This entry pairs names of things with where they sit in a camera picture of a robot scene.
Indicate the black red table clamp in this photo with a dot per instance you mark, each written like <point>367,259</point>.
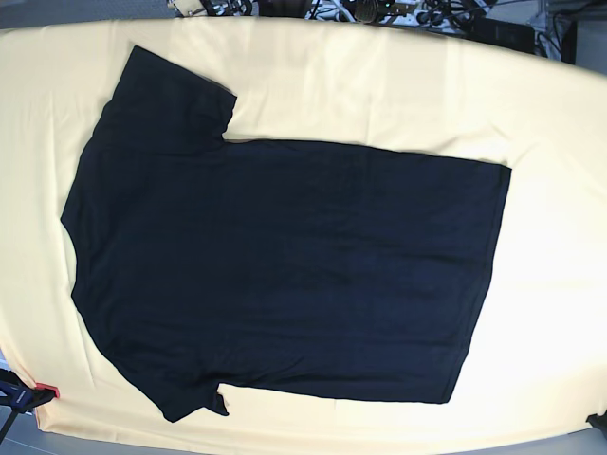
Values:
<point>20,398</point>

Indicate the black T-shirt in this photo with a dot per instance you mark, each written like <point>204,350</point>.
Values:
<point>318,268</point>

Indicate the yellow table cloth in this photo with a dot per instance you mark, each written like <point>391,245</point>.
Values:
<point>537,362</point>

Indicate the black clamp at right edge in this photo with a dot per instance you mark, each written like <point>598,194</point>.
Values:
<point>598,422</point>

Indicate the black power adapter box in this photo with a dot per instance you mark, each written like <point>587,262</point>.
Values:
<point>503,34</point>

